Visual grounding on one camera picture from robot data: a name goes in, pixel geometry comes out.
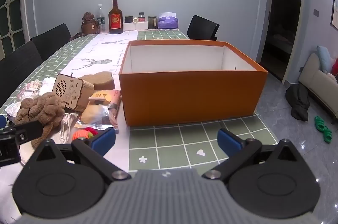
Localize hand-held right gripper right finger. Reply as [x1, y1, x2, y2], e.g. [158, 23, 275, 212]
[201, 128, 308, 179]

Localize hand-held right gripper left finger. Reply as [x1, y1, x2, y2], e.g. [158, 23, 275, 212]
[25, 128, 132, 181]

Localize brown plush toy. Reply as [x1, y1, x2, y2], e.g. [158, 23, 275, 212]
[14, 92, 66, 148]

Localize white cloth pouch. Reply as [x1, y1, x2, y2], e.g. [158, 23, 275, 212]
[40, 77, 57, 96]

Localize orange cardboard box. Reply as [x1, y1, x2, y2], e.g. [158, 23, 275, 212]
[119, 40, 268, 127]

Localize orange knitted toy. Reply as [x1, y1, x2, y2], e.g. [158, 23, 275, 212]
[72, 127, 97, 140]

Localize clear snack packet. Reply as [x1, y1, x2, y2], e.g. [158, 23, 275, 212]
[76, 90, 122, 133]

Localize crinkled silver foil wrap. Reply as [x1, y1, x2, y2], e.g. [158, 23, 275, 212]
[59, 113, 80, 143]

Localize green checked tablecloth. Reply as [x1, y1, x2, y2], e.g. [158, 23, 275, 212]
[0, 29, 271, 172]

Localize wooden radio box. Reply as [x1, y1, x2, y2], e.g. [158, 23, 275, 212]
[54, 73, 95, 111]

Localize black dining chair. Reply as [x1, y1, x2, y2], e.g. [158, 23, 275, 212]
[30, 23, 72, 61]
[0, 41, 43, 108]

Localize brown felt bear coaster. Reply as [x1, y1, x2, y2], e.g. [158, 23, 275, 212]
[80, 71, 116, 90]

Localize dark cloth on floor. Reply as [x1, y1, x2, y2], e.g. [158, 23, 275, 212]
[285, 84, 311, 121]

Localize white deer print table runner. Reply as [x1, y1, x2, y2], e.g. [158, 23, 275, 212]
[0, 30, 139, 224]

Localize green slippers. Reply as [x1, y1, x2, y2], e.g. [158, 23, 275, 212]
[314, 116, 333, 143]

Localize beige sofa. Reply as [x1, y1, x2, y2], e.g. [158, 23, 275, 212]
[298, 53, 338, 119]

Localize black office chair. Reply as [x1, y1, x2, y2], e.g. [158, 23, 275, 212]
[187, 15, 220, 41]

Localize brown bear figurine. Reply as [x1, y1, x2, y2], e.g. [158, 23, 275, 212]
[76, 12, 99, 37]

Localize lattice glass door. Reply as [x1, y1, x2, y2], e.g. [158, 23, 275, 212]
[0, 0, 27, 61]

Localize brown bottle with red label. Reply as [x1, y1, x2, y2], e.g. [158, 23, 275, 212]
[108, 0, 123, 34]

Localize clear water bottle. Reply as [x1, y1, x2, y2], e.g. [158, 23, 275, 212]
[96, 4, 105, 33]

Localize light blue pillow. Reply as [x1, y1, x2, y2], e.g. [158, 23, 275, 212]
[316, 45, 332, 73]

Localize purple tissue pack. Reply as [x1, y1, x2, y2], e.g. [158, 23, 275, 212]
[158, 12, 179, 30]

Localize framed wall picture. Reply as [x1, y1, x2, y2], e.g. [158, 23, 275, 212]
[330, 0, 338, 29]

